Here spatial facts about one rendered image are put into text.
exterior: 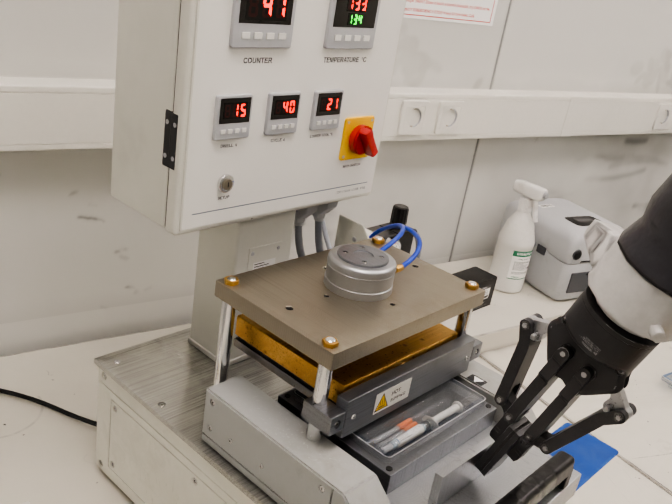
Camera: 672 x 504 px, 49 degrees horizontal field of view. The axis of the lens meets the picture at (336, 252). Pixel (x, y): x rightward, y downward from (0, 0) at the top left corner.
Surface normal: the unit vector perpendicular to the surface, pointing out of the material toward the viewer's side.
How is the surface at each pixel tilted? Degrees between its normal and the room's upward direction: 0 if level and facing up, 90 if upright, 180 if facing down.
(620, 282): 84
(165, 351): 0
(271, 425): 0
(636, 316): 99
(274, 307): 0
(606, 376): 90
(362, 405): 90
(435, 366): 90
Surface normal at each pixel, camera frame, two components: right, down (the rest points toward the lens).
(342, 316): 0.15, -0.91
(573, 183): 0.56, 0.41
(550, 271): -0.87, 0.07
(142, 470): -0.68, 0.18
